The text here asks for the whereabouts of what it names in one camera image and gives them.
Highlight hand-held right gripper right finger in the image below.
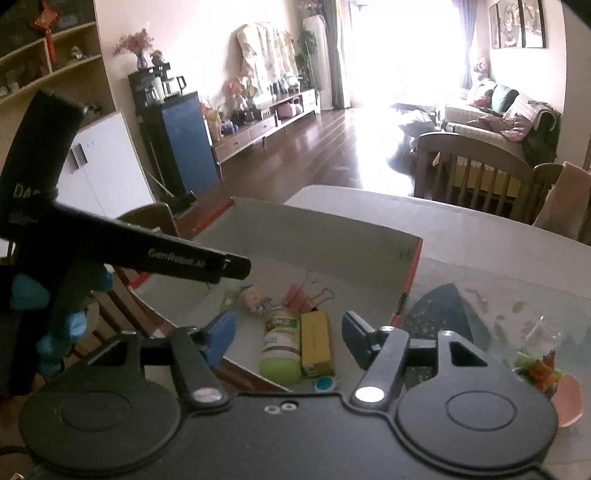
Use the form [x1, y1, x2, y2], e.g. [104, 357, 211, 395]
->
[342, 311, 506, 409]

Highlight vase with dried flowers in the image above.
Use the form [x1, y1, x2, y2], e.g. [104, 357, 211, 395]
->
[113, 28, 156, 70]

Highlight framed wall picture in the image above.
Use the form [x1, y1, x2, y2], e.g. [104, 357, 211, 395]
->
[489, 2, 502, 49]
[499, 0, 525, 49]
[519, 0, 547, 49]

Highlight green white tube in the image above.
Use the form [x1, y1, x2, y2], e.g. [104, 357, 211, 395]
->
[257, 306, 302, 382]

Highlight teal cushion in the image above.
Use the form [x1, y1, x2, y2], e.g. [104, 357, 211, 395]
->
[489, 84, 520, 114]

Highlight wooden television cabinet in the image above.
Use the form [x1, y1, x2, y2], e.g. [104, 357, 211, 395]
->
[212, 88, 323, 165]

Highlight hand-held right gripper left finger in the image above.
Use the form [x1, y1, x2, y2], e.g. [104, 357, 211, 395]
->
[92, 310, 238, 411]

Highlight person's left hand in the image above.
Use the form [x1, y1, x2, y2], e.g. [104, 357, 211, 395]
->
[11, 264, 115, 377]

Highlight red artificial flowers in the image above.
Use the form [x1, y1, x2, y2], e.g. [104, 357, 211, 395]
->
[223, 78, 260, 123]

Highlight clear plastic cup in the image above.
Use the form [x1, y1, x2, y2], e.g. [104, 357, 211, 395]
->
[524, 316, 567, 359]

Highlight pink heart-shaped bowl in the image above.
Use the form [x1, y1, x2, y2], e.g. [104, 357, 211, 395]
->
[549, 375, 584, 428]

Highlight beige sofa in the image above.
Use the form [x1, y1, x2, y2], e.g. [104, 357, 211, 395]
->
[443, 78, 562, 165]

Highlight coffee table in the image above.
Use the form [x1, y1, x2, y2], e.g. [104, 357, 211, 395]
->
[390, 99, 447, 121]

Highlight pink pig doll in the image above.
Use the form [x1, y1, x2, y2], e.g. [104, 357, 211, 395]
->
[239, 285, 271, 315]

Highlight red knot ornament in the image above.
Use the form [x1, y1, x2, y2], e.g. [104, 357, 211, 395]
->
[30, 0, 61, 66]

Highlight glass kettle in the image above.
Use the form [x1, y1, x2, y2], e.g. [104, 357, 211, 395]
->
[161, 74, 189, 98]

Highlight wooden wall shelf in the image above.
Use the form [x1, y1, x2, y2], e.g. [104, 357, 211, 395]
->
[0, 0, 117, 112]

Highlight light throw blanket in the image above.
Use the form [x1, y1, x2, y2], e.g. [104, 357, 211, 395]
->
[501, 94, 563, 163]

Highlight pink binder clip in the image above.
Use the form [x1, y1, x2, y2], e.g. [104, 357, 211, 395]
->
[295, 287, 336, 313]
[281, 270, 320, 309]

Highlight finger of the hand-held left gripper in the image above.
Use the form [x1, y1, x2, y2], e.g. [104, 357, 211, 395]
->
[208, 250, 253, 284]

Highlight cloth covered television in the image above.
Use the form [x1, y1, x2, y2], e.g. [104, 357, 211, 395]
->
[236, 21, 301, 93]

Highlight black coffee machine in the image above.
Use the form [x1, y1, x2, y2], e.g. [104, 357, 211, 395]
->
[128, 65, 167, 110]

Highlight white leaf print tablecloth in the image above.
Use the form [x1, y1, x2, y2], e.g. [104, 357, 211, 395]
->
[285, 185, 591, 480]

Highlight grey floor cushion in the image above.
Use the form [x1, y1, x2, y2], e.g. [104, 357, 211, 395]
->
[396, 109, 440, 140]

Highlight glass balcony door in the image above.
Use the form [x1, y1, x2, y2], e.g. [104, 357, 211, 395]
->
[348, 0, 462, 110]

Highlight white tower air conditioner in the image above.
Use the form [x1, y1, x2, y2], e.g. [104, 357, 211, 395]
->
[302, 15, 334, 112]

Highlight beige towel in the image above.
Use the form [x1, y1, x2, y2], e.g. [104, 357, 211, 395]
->
[533, 161, 591, 241]

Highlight red cardboard box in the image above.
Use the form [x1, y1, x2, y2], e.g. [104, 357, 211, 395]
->
[124, 196, 424, 393]

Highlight grey blue curtain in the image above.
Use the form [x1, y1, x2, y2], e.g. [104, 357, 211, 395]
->
[452, 0, 479, 89]

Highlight grey yellow curtain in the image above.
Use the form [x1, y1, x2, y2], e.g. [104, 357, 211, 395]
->
[323, 0, 354, 110]

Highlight red orange toy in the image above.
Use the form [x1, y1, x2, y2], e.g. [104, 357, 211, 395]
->
[526, 354, 562, 393]

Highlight small yellow box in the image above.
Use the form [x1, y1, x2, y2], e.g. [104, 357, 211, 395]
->
[300, 311, 336, 377]

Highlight green potted plant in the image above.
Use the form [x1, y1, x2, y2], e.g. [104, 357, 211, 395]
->
[295, 30, 320, 86]

